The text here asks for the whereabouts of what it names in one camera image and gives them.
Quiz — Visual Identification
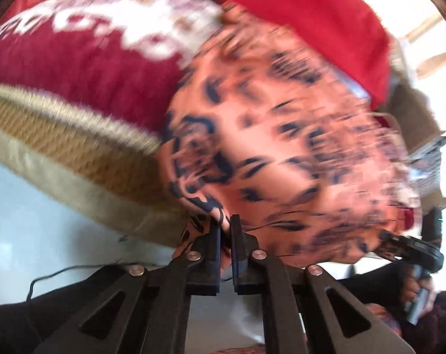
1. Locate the person's right hand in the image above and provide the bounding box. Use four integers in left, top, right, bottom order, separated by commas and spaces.
402, 265, 435, 312

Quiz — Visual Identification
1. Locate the red fleece blanket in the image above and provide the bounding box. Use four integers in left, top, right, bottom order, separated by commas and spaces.
98, 0, 393, 111

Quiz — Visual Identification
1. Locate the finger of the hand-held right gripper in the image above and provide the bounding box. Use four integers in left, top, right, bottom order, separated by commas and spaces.
378, 229, 398, 263

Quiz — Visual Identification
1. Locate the person's black clothing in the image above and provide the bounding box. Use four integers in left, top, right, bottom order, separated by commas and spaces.
0, 265, 102, 354

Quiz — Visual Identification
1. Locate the floral plush blanket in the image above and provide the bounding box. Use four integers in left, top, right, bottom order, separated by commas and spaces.
0, 0, 227, 248

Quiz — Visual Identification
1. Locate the black cable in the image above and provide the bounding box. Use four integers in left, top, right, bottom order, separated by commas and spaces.
26, 260, 133, 300

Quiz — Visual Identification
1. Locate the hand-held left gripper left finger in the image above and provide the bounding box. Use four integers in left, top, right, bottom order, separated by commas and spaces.
35, 224, 224, 354

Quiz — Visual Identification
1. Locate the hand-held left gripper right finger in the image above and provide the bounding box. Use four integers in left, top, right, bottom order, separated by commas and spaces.
230, 214, 415, 354

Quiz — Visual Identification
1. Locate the orange floral garment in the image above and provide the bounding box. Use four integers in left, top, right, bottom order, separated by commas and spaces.
157, 2, 423, 271

